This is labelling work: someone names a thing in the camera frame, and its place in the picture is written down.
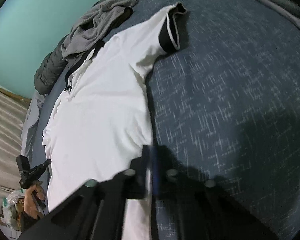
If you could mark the dark grey duvet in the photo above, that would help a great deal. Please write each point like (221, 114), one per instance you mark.
(50, 72)

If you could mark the blue bed cover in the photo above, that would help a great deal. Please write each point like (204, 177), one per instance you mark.
(227, 80)

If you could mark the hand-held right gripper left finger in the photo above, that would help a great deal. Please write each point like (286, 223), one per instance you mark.
(140, 177)

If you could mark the person's left forearm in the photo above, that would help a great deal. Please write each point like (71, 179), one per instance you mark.
(27, 226)

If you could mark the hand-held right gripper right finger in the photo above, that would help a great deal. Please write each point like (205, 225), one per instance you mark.
(155, 172)

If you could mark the white shirt with black trim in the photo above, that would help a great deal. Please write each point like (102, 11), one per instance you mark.
(102, 105)

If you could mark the clear plastic bag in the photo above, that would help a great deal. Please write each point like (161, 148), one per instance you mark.
(11, 205)

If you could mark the person's left hand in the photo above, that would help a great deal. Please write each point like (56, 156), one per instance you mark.
(30, 202)

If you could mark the light grey sheet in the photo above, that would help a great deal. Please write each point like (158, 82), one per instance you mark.
(31, 120)

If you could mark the grey sweater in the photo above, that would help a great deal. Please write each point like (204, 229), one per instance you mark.
(90, 30)

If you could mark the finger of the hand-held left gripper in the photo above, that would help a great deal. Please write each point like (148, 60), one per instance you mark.
(46, 164)

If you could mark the wooden board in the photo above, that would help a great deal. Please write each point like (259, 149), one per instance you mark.
(15, 95)

